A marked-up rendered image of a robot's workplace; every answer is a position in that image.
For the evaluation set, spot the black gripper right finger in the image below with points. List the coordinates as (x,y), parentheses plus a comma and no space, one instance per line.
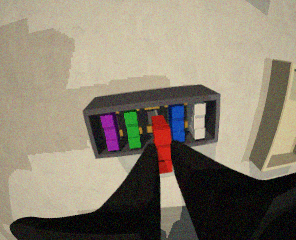
(225,204)

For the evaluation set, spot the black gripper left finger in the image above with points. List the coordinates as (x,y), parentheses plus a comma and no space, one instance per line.
(131,213)

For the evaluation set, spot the blue fuse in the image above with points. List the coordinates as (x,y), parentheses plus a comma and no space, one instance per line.
(176,116)

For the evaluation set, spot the beige rectangular tray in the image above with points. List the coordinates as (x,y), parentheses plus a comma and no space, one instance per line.
(275,145)

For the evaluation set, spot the green fuse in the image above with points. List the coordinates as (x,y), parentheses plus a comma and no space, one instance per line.
(133,128)

